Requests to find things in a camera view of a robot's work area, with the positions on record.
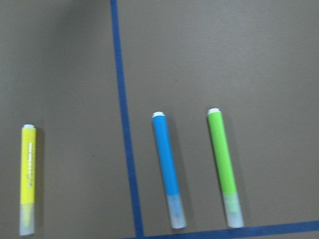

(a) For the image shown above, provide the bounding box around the blue highlighter pen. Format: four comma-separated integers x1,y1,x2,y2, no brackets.
152,112,186,229

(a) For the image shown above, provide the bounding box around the brown paper table cover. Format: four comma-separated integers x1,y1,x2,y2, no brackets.
0,0,319,239

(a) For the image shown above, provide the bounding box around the green highlighter pen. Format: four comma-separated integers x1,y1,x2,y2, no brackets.
207,108,244,228

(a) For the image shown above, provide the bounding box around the yellow highlighter pen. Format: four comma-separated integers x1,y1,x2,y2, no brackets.
19,124,36,236

